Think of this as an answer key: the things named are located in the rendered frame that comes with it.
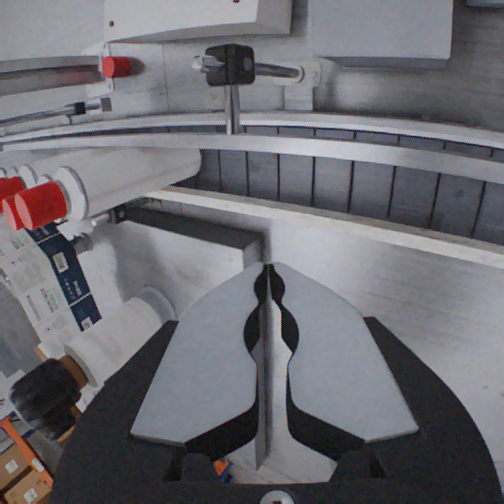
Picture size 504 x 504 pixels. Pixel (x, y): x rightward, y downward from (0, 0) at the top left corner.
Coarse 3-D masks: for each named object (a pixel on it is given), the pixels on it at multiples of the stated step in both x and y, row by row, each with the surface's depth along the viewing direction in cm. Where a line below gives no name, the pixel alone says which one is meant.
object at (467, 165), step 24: (24, 144) 43; (48, 144) 38; (72, 144) 35; (96, 144) 32; (120, 144) 30; (144, 144) 28; (168, 144) 26; (192, 144) 25; (216, 144) 23; (240, 144) 22; (264, 144) 21; (288, 144) 20; (312, 144) 19; (336, 144) 19; (360, 144) 18; (384, 144) 17; (432, 168) 16; (456, 168) 15; (480, 168) 15
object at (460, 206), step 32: (160, 128) 37; (192, 128) 34; (224, 128) 32; (256, 128) 30; (288, 128) 28; (320, 128) 27; (224, 160) 34; (256, 160) 32; (288, 160) 30; (320, 160) 28; (352, 160) 26; (224, 192) 36; (256, 192) 33; (288, 192) 31; (320, 192) 29; (352, 192) 28; (384, 192) 26; (416, 192) 24; (448, 192) 23; (480, 192) 21; (416, 224) 26; (448, 224) 24; (480, 224) 22
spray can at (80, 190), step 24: (72, 168) 23; (96, 168) 24; (120, 168) 26; (144, 168) 28; (168, 168) 31; (192, 168) 34; (24, 192) 20; (48, 192) 22; (72, 192) 23; (96, 192) 24; (120, 192) 26; (144, 192) 30; (24, 216) 21; (48, 216) 22; (72, 216) 24
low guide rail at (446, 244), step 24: (168, 192) 36; (192, 192) 35; (216, 192) 34; (264, 216) 30; (288, 216) 28; (312, 216) 27; (336, 216) 27; (360, 216) 26; (384, 240) 24; (408, 240) 23; (432, 240) 22; (456, 240) 22
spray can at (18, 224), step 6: (48, 174) 26; (54, 174) 26; (42, 180) 26; (48, 180) 26; (6, 198) 23; (12, 198) 23; (6, 204) 23; (12, 204) 23; (6, 210) 24; (12, 210) 23; (6, 216) 25; (12, 216) 23; (18, 216) 24; (66, 216) 28; (12, 222) 24; (18, 222) 24; (60, 222) 28; (12, 228) 25; (18, 228) 24
